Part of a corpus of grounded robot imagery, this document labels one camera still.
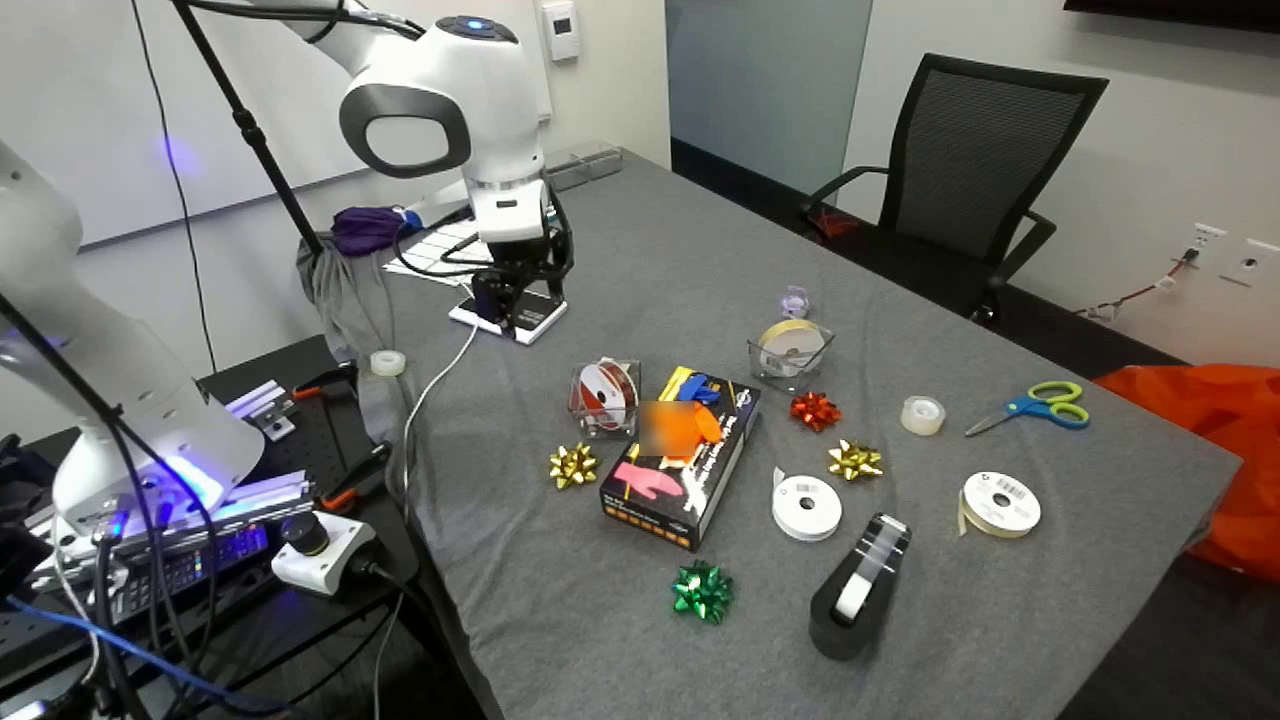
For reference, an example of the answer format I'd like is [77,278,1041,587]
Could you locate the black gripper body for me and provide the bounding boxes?
[463,236,576,300]

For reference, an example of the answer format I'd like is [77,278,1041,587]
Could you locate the red plaid ribbon spool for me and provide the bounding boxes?
[576,355,646,437]

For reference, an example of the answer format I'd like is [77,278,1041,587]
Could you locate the clear tray with plaid spool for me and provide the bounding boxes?
[573,352,648,441]

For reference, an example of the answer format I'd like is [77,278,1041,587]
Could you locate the clear plastic organiser tray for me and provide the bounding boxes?
[538,143,631,199]

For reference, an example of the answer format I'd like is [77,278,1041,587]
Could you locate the clear tray with cream ribbon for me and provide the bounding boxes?
[745,312,840,395]

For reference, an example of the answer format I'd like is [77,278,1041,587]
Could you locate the white label sheet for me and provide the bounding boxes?
[382,216,499,293]

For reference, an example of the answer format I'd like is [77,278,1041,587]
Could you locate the purple cloth bundle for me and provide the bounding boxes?
[327,199,431,259]

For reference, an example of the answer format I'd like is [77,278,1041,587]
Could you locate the gold gift bow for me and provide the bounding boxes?
[545,441,604,492]
[825,437,890,483]

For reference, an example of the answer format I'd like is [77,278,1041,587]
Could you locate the blue bow in box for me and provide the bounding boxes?
[672,373,734,412]

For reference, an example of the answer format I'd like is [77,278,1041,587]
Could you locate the orange bow in box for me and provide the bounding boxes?
[648,395,734,469]

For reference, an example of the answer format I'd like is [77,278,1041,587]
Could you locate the pink bow in box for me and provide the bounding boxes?
[611,456,692,507]

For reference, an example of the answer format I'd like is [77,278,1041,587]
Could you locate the black box of bows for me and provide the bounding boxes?
[595,366,766,551]

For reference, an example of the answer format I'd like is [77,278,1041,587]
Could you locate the cream ribbon roll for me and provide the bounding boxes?
[756,316,834,373]

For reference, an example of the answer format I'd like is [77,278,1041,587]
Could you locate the white power adapter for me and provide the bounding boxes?
[267,507,382,599]

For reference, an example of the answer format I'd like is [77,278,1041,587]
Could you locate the red gift bow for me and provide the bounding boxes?
[788,388,843,437]

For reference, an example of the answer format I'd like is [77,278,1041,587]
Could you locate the green gift bow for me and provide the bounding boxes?
[670,556,742,627]

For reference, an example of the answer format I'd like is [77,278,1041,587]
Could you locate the white ribbon spool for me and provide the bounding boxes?
[770,463,848,548]

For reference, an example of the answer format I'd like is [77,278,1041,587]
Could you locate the clear tape roll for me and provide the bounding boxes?
[896,391,954,441]

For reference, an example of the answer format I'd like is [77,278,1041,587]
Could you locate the black robot cart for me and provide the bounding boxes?
[0,332,454,720]

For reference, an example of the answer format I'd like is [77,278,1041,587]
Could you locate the black tape dispenser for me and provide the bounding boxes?
[809,507,915,666]

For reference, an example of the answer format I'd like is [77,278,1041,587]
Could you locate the black mesh office chair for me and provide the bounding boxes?
[797,53,1112,325]

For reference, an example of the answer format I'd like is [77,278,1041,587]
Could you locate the cream edged ribbon spool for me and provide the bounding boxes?
[954,469,1047,545]

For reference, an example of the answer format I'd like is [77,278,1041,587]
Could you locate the grey table cloth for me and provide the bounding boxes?
[293,147,1249,720]

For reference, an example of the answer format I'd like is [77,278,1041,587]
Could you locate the blue green scissors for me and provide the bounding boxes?
[959,376,1095,446]

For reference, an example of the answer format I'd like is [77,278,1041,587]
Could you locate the orange bag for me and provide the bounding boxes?
[1092,359,1280,587]

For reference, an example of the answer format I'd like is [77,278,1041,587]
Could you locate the black camera cable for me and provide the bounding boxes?
[393,196,582,288]

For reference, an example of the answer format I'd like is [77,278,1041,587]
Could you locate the long white cable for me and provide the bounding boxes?
[396,316,490,505]

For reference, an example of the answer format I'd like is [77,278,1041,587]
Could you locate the white wall thermostat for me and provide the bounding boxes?
[538,0,589,64]

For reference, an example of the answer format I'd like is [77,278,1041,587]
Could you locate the thin black wall cable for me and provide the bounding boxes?
[130,0,223,385]

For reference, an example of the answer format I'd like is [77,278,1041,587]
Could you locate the blue cable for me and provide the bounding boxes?
[0,596,252,720]

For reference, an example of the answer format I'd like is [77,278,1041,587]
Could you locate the white wall outlet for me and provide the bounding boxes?
[1183,216,1231,271]

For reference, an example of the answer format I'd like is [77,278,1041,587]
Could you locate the black wall television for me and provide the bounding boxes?
[1062,0,1280,36]

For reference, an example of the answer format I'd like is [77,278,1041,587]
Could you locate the white wall box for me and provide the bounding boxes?
[1217,236,1280,293]

